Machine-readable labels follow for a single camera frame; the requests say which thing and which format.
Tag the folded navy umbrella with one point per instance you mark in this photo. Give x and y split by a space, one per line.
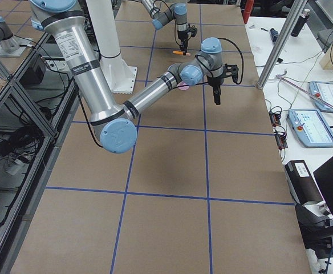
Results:
274 34

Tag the black rectangular box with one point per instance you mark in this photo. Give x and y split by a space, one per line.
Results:
301 183

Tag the far blue teach pendant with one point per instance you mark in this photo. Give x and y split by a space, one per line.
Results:
323 91

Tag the blue teach pendant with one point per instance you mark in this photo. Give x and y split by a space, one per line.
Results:
311 128
323 91

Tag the orange highlighter pen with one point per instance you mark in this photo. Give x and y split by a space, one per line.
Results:
181 53

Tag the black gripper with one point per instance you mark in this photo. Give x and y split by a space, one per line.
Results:
214 82
181 35

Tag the aluminium frame post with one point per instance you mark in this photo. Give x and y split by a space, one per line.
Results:
287 28

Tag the near blue teach pendant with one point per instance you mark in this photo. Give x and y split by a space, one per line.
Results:
311 128

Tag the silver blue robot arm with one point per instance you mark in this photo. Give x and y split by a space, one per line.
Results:
177 13
88 41

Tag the pink pen holder cup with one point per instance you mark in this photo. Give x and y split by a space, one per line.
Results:
183 86

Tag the black bottle on desk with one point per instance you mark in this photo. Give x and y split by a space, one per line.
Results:
300 22

